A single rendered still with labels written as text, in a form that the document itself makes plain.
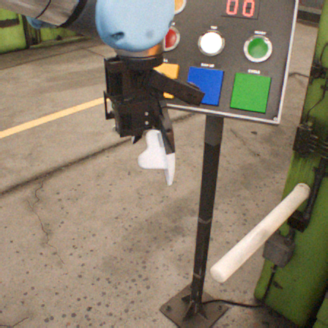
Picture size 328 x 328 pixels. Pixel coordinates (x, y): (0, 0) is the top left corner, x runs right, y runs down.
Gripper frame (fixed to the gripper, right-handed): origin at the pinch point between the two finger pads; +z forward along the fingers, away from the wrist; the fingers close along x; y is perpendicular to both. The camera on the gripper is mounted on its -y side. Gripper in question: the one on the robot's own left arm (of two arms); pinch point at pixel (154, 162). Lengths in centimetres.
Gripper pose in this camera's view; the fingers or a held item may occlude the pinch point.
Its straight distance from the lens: 63.7
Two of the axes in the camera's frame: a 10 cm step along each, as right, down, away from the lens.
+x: 4.4, 5.0, -7.5
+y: -9.0, 2.4, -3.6
